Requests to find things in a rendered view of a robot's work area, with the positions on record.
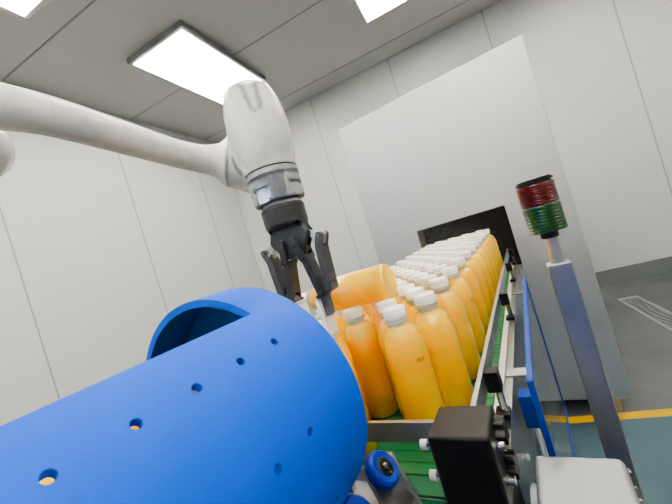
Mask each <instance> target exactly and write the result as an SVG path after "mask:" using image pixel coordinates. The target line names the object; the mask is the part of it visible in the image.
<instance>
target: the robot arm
mask: <svg viewBox="0 0 672 504"><path fill-rule="evenodd" d="M223 117H224V123H225V127H226V131H227V132H226V135H227V137H226V138H225V139H224V140H223V141H221V142H220V143H218V144H213V145H202V144H195V143H189V142H185V141H181V140H178V139H175V138H172V137H169V136H166V135H163V134H160V133H157V132H155V131H152V130H149V129H146V128H144V127H141V126H138V125H135V124H132V123H130V122H127V121H124V120H121V119H118V118H116V117H113V116H110V115H107V114H104V113H102V112H99V111H96V110H93V109H90V108H88V107H85V106H82V105H79V104H76V103H73V102H70V101H67V100H64V99H60V98H57V97H54V96H50V95H47V94H43V93H40V92H36V91H33V90H29V89H25V88H21V87H17V86H13V85H9V84H5V83H1V82H0V177H1V176H3V175H4V174H5V173H7V172H8V171H9V170H10V169H11V167H12V166H13V164H14V161H15V149H14V146H13V143H12V141H11V140H10V138H9V136H8V135H7V133H6V132H5V131H11V132H23V133H31V134H37V135H43V136H48V137H53V138H58V139H62V140H66V141H71V142H75V143H79V144H83V145H87V146H91V147H95V148H99V149H103V150H107V151H111V152H115V153H119V154H123V155H127V156H131V157H135V158H139V159H143V160H147V161H151V162H155V163H159V164H163V165H167V166H171V167H175V168H179V169H184V170H188V171H193V172H198V173H203V174H207V175H211V176H214V177H216V178H218V179H219V180H220V181H221V182H222V183H223V184H224V185H225V186H226V187H230V188H234V189H237V190H241V191H244V192H246V193H250V195H251V198H252V201H253V204H254V207H255V209H257V210H263V211H262V213H261V216H262V219H263V223H264V226H265V229H266V231H267V232H268V233H269V234H270V246H269V247H268V248H267V250H264V251H261V256H262V258H263V259H264V261H265V262H266V263H267V266H268V269H269V272H270V274H271V277H272V280H273V283H274V286H275V289H276V291H277V294H279V295H281V296H283V297H285V298H287V299H289V300H291V301H293V302H294V303H296V304H297V305H299V306H300V307H302V308H303V309H304V310H306V311H307V312H308V313H310V310H309V307H308V303H307V300H306V299H304V297H302V295H301V289H300V282H299V275H298V268H297V262H298V260H299V261H300V262H302V264H303V266H304V268H305V270H306V272H307V274H308V276H309V278H310V281H311V283H312V285H313V287H314V289H315V291H316V293H317V295H318V296H316V298H315V302H316V306H317V309H318V312H319V315H320V318H321V321H322V324H323V327H324V328H325V329H326V330H327V331H328V333H329V334H330V335H331V336H332V337H334V336H335V335H336V334H337V333H338V332H339V331H338V328H337V325H336V322H335V319H334V316H333V314H334V313H335V307H334V304H333V301H332V298H331V292H332V291H333V290H335V289H336V288H338V286H339V285H338V281H337V277H336V273H335V269H334V265H333V261H332V257H331V253H330V249H329V245H328V240H329V232H328V231H327V230H323V231H316V230H313V228H312V227H311V226H310V225H309V223H308V215H307V212H306V208H305V205H304V202H303V201H302V200H300V199H302V198H303V197H304V196H305V191H304V188H303V185H302V181H301V178H300V175H299V170H298V167H297V165H296V160H295V146H294V141H293V137H292V133H291V130H290V126H289V123H288V120H287V117H286V115H285V112H284V109H283V107H282V105H281V103H280V101H279V99H278V98H277V96H276V94H275V93H274V91H273V90H272V89H271V87H270V86H269V85H268V84H267V83H266V82H264V81H260V80H254V79H248V80H242V81H239V82H237V83H235V84H233V85H232V86H230V87H229V88H227V89H226V91H225V93H224V99H223ZM312 239H313V240H312ZM311 242H313V243H315V251H316V255H317V259H318V262H319V265H318V263H317V261H316V259H315V253H314V251H313V249H312V247H311ZM278 255H280V259H279V257H278ZM289 259H290V260H289ZM319 266H320V267H319ZM310 314H311V313H310Z"/></svg>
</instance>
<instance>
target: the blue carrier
mask: <svg viewBox="0 0 672 504"><path fill-rule="evenodd" d="M193 390H195V391H197V392H194V391H193ZM131 426H137V427H139V429H138V430H133V429H131V428H130V427H131ZM366 446H367V420H366V412H365V407H364V402H363V398H362V394H361V391H360V388H359V385H358V382H357V379H356V377H355V375H354V372H353V370H352V368H351V366H350V364H349V362H348V360H347V358H346V357H345V355H344V353H343V352H342V350H341V349H340V347H339V346H338V344H337V343H336V341H335V340H334V339H333V337H332V336H331V335H330V334H329V333H328V331H327V330H326V329H325V328H324V327H323V326H322V325H321V324H320V323H319V322H318V321H317V320H316V319H315V318H314V317H313V316H312V315H311V314H310V313H308V312H307V311H306V310H304V309H303V308H302V307H300V306H299V305H297V304H296V303H294V302H293V301H291V300H289V299H287V298H285V297H283V296H281V295H279V294H276V293H274V292H271V291H268V290H264V289H260V288H252V287H239V288H232V289H228V290H224V291H221V292H218V293H215V294H212V295H209V296H206V297H203V298H200V299H197V300H193V301H190V302H187V303H184V304H182V305H180V306H178V307H176V308H175V309H173V310H172V311H171V312H169V313H168V314H167V315H166V316H165V317H164V318H163V320H162V321H161V322H160V323H159V325H158V327H157V328H156V330H155V332H154V334H153V336H152V339H151V342H150V345H149V348H148V353H147V358H146V361H145V362H143V363H141V364H138V365H136V366H134V367H132V368H129V369H127V370H125V371H123V372H120V373H118V374H116V375H114V376H111V377H109V378H107V379H105V380H102V381H100V382H98V383H96V384H94V385H91V386H89V387H87V388H85V389H82V390H80V391H78V392H76V393H73V394H71V395H69V396H67V397H64V398H62V399H60V400H58V401H55V402H53V403H51V404H49V405H46V406H44V407H42V408H40V409H38V410H35V411H33V412H31V413H29V414H26V415H24V416H22V417H20V418H17V419H15V420H13V421H11V422H8V423H6V424H4V425H2V426H0V504H343V502H344V500H345V499H346V497H347V495H348V493H349V492H350V490H351V488H352V486H353V485H354V483H355V481H356V479H357V477H358V475H359V473H360V471H361V468H362V465H363V462H364V458H365V453H366ZM48 477H51V478H53V479H55V481H54V482H53V483H51V484H49V485H42V484H40V483H39V482H40V481H41V480H43V479H45V478H48Z"/></svg>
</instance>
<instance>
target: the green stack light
mask: <svg viewBox="0 0 672 504"><path fill-rule="evenodd" d="M561 203H562V202H561V200H557V201H554V202H551V203H548V204H545V205H541V206H538V207H534V208H530V209H526V210H522V214H523V217H524V220H525V223H526V226H527V230H528V234H529V235H530V236H535V235H541V234H545V233H550V232H553V231H557V230H560V229H563V228H566V227H568V222H567V219H566V216H565V213H564V210H563V207H562V204H561Z"/></svg>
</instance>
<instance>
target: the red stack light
mask: <svg viewBox="0 0 672 504"><path fill-rule="evenodd" d="M557 191H558V189H557V187H556V183H555V180H554V179H550V180H547V181H544V182H540V183H537V184H534V185H531V186H528V187H525V188H522V189H519V190H516V193H517V194H516V195H517V198H518V200H519V204H520V207H521V210H526V209H530V208H534V207H538V206H541V205H545V204H548V203H551V202H554V201H557V200H560V197H559V194H558V192H557Z"/></svg>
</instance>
